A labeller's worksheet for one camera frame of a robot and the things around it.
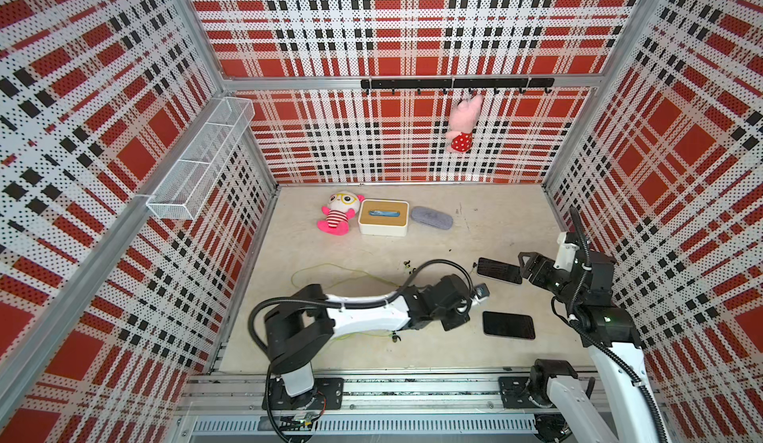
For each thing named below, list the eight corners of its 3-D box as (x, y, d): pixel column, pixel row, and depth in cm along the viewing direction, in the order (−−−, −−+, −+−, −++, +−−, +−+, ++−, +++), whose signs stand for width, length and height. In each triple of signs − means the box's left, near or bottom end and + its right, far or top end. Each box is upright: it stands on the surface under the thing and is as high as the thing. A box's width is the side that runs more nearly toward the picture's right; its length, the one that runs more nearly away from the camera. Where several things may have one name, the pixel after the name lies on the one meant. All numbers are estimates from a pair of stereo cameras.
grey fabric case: (409, 220, 112) (409, 214, 110) (413, 209, 116) (414, 204, 113) (449, 232, 109) (450, 226, 106) (453, 220, 112) (454, 215, 110)
